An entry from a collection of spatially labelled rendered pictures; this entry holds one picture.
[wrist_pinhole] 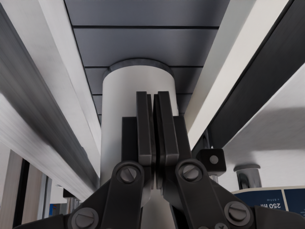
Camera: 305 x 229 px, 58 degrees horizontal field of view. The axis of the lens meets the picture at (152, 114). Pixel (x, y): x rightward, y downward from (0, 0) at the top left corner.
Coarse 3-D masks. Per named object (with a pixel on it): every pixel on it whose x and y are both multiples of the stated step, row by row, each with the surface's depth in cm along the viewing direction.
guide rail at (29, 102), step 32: (0, 32) 5; (0, 64) 5; (32, 64) 6; (0, 96) 5; (32, 96) 6; (0, 128) 6; (32, 128) 6; (64, 128) 9; (32, 160) 8; (64, 160) 9
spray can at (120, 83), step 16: (128, 64) 17; (144, 64) 17; (160, 64) 18; (112, 80) 18; (128, 80) 17; (144, 80) 17; (160, 80) 17; (112, 96) 17; (128, 96) 17; (112, 112) 17; (128, 112) 16; (176, 112) 18; (112, 128) 16; (112, 144) 16; (112, 160) 15; (160, 192) 14; (144, 208) 14; (160, 208) 14; (144, 224) 14; (160, 224) 14
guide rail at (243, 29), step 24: (240, 0) 10; (264, 0) 9; (288, 0) 9; (240, 24) 11; (264, 24) 10; (216, 48) 13; (240, 48) 12; (216, 72) 14; (240, 72) 13; (192, 96) 19; (216, 96) 15; (192, 120) 19; (192, 144) 23
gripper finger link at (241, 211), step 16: (160, 96) 13; (160, 112) 12; (160, 128) 12; (176, 128) 13; (160, 144) 11; (176, 144) 11; (160, 160) 11; (176, 160) 11; (160, 176) 12; (176, 192) 11; (224, 192) 10; (176, 208) 12; (224, 208) 10; (240, 208) 10; (240, 224) 10
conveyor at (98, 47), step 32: (96, 0) 13; (128, 0) 13; (160, 0) 13; (192, 0) 14; (224, 0) 14; (96, 32) 15; (128, 32) 15; (160, 32) 16; (192, 32) 16; (96, 64) 18; (192, 64) 19; (96, 96) 22
